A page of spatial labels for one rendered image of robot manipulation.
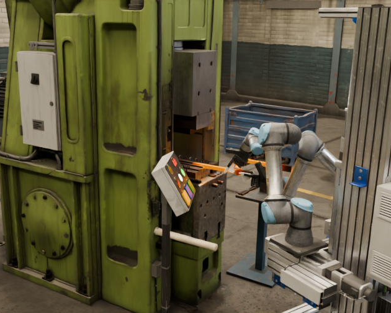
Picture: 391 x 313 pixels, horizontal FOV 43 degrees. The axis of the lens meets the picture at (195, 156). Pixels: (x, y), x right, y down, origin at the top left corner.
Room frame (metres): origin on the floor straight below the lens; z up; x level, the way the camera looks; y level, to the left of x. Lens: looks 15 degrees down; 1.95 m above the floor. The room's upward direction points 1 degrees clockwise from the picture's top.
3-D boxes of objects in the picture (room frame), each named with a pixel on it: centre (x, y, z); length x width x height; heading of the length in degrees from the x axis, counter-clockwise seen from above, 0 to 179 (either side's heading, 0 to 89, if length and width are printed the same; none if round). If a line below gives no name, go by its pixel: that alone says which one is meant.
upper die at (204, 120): (3.31, 0.13, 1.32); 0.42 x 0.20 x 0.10; 59
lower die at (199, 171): (3.31, 0.13, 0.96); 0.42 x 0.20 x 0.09; 59
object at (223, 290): (3.17, -0.09, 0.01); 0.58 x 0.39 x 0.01; 149
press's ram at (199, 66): (3.34, 0.11, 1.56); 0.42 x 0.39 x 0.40; 59
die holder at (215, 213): (3.36, 0.11, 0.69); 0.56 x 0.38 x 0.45; 59
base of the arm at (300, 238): (2.45, -0.57, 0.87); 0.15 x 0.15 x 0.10
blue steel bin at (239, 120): (7.31, -1.12, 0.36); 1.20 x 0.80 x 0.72; 55
